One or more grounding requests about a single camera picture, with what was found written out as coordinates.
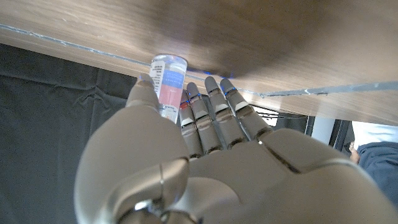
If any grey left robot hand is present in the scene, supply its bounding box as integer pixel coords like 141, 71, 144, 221
73, 76, 398, 224

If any clear glue bottle blue cap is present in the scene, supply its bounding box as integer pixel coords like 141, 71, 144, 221
149, 54, 188, 124

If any white power strip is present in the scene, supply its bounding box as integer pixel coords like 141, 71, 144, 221
252, 105, 279, 127

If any person in white shorts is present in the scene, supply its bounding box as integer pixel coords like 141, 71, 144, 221
348, 120, 398, 208

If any black backdrop curtain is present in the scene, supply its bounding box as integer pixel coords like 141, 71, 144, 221
0, 42, 139, 224

